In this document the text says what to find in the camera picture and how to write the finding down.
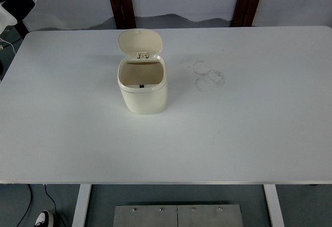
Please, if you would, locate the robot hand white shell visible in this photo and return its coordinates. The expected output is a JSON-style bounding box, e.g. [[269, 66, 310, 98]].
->
[[0, 0, 53, 35]]

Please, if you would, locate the cream plastic trash bin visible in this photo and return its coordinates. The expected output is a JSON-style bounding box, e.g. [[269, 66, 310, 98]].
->
[[117, 29, 168, 116]]

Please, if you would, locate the white table leg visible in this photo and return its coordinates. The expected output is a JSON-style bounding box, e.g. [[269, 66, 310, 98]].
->
[[72, 185, 92, 227], [264, 185, 286, 227]]

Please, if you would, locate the person's shoe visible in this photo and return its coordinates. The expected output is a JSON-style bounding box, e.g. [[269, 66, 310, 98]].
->
[[33, 210, 55, 227]]

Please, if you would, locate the grey metal plate with screws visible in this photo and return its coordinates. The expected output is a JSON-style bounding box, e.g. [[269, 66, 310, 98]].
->
[[113, 204, 243, 227]]

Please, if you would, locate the thin white cable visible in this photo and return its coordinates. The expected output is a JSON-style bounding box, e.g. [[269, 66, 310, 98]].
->
[[0, 37, 17, 54]]

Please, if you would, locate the thin black floor cable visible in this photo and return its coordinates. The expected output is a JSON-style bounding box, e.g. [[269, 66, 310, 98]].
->
[[43, 185, 67, 227], [14, 185, 34, 227]]

